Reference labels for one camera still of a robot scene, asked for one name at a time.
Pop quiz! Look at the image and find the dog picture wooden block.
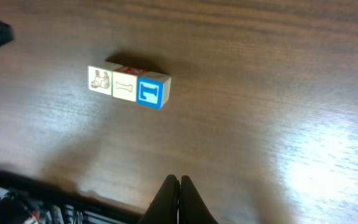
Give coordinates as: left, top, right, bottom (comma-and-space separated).
88, 62, 122, 96

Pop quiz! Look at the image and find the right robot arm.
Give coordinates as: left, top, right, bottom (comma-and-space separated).
0, 170, 217, 224

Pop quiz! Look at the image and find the red E block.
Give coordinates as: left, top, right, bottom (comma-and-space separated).
112, 66, 148, 102

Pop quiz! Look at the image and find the blue L block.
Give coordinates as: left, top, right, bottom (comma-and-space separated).
136, 72, 172, 110

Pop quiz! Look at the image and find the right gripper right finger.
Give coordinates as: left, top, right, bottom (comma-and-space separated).
178, 175, 218, 224

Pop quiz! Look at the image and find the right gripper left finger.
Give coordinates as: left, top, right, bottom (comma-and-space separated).
137, 175, 180, 224

